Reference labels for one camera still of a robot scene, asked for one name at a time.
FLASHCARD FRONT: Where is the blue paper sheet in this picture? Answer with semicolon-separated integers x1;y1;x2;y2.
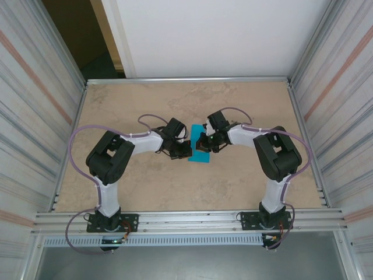
187;124;211;164

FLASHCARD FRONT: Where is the black base controller box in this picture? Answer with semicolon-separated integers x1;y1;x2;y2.
100;237;129;253
261;233;283;251

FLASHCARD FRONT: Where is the striped translucent side panel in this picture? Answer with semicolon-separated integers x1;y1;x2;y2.
287;0;373;280
0;0;88;280

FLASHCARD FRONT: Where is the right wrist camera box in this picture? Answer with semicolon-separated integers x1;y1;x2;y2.
203;121;217;138

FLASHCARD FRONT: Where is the thin aluminium table rail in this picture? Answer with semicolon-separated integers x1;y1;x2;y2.
84;76;292;87

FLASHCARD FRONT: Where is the wide aluminium mounting rail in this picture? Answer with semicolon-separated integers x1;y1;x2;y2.
30;208;349;236

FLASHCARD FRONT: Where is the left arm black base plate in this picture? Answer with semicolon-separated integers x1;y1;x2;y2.
86;213;139;233

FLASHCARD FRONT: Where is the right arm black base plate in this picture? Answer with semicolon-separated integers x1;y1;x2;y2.
240;210;294;231

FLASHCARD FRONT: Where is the grey slotted cable duct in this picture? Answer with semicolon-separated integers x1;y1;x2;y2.
42;233;265;247

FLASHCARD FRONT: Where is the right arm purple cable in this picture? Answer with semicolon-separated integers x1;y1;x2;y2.
218;107;312;251

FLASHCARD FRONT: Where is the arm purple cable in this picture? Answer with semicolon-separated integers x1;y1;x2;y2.
65;114;175;256
218;107;312;251

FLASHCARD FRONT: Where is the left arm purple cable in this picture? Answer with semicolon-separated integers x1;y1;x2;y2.
65;114;175;256

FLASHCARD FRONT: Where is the white door frame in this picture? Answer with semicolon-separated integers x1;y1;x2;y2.
90;0;138;79

